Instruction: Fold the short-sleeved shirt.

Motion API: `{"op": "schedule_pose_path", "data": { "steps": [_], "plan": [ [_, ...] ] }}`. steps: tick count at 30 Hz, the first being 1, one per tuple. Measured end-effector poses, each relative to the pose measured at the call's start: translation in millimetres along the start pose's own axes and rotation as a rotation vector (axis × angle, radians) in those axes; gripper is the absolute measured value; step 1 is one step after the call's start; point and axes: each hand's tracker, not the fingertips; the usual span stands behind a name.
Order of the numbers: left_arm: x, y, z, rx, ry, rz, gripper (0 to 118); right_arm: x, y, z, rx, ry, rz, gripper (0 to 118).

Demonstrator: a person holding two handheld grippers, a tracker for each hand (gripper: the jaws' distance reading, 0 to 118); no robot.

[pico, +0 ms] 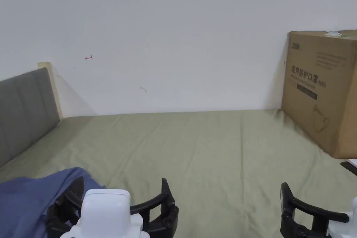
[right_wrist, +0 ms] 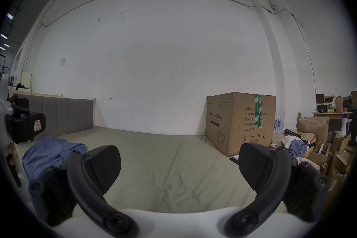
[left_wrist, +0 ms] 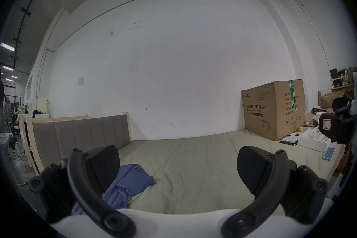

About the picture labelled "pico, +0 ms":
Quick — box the brown cardboard carton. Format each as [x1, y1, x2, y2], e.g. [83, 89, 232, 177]
[280, 29, 357, 159]

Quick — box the grey padded headboard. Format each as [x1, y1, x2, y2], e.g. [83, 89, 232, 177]
[0, 62, 66, 169]

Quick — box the black and white flat item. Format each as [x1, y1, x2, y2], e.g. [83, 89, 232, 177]
[340, 159, 357, 177]

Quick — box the bed with pale green sheet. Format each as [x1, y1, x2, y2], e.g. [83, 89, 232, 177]
[0, 108, 357, 238]

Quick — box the blue garment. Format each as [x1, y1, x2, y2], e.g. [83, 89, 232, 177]
[0, 167, 107, 238]

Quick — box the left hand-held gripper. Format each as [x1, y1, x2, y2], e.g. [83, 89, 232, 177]
[46, 178, 180, 238]

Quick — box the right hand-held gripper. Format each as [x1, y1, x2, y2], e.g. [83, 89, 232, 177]
[280, 182, 357, 238]

